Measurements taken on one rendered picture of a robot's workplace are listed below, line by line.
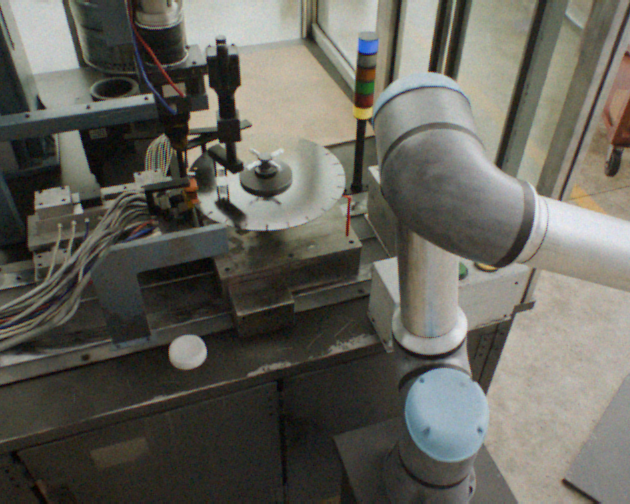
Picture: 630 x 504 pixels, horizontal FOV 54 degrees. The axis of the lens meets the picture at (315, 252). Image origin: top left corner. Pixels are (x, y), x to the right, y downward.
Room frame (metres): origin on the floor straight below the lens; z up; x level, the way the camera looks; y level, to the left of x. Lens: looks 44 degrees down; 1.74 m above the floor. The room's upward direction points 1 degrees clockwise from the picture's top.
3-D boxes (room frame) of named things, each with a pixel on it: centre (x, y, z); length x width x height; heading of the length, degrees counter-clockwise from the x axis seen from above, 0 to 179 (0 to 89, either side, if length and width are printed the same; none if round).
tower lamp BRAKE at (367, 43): (1.27, -0.10, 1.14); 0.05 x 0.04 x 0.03; 19
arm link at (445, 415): (0.50, -0.19, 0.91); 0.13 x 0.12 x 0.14; 1
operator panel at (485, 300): (0.85, -0.26, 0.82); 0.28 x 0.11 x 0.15; 109
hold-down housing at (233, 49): (1.00, 0.16, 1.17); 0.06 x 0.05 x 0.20; 100
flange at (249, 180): (1.04, 0.10, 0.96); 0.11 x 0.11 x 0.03
